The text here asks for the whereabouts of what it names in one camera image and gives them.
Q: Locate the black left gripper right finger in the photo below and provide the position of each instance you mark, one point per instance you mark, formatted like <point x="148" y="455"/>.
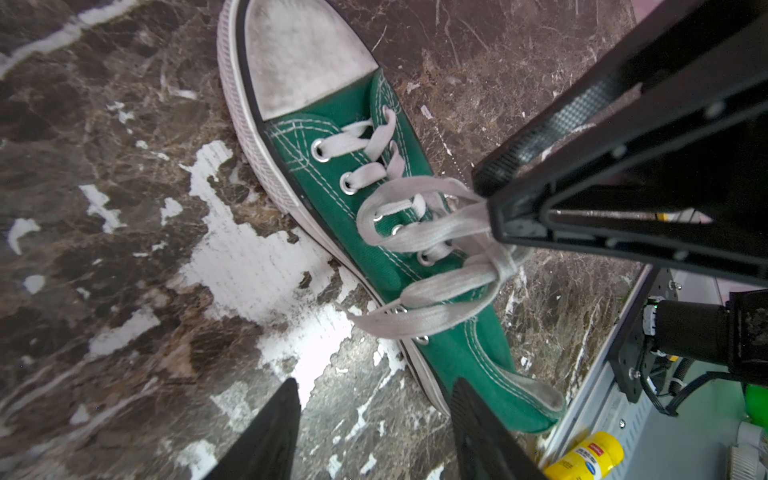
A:
<point x="485" y="448"/>

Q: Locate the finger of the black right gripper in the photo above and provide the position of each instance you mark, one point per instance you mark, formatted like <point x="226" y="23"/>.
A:
<point x="657" y="154"/>

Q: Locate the yellow marker tube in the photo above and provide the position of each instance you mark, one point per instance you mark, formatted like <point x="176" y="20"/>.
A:
<point x="591" y="459"/>

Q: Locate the green canvas sneaker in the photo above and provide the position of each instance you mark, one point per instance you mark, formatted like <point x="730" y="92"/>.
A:
<point x="294" y="72"/>

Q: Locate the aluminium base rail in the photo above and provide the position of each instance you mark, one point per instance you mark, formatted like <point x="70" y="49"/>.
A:
<point x="692" y="446"/>

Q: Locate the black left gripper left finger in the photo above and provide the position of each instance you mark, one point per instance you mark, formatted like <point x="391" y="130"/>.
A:
<point x="266" y="448"/>

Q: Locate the white shoelace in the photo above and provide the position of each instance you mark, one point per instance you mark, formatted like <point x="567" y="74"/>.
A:
<point x="427" y="217"/>

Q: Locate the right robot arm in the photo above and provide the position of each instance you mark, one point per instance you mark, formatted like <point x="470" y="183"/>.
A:
<point x="733" y="337"/>

